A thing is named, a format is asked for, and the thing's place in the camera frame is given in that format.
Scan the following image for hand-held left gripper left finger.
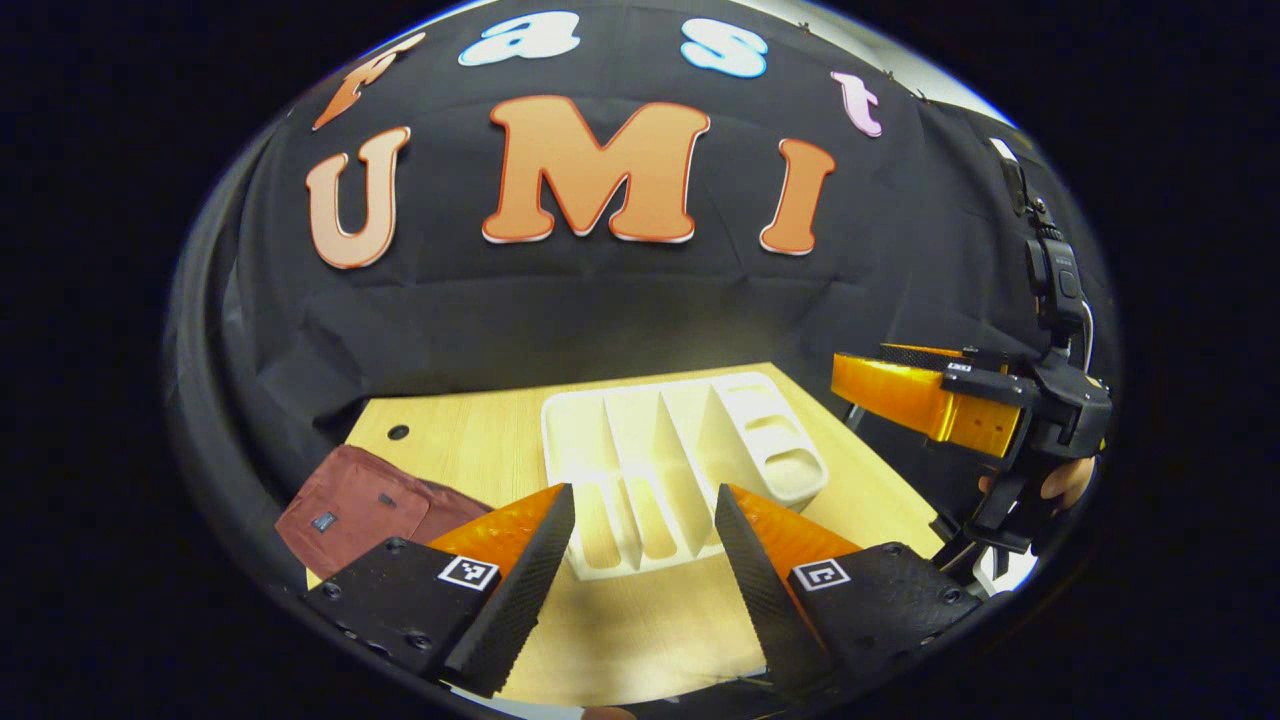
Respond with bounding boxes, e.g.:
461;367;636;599
300;483;579;700

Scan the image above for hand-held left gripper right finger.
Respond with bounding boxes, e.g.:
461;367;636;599
712;482;992;702

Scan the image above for white bookshelf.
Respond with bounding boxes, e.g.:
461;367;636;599
540;372;832;584

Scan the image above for maroon schoolbag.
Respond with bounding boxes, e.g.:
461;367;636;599
275;445;497;582

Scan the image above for black backdrop cloth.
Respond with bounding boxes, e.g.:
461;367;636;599
165;0;1116;566

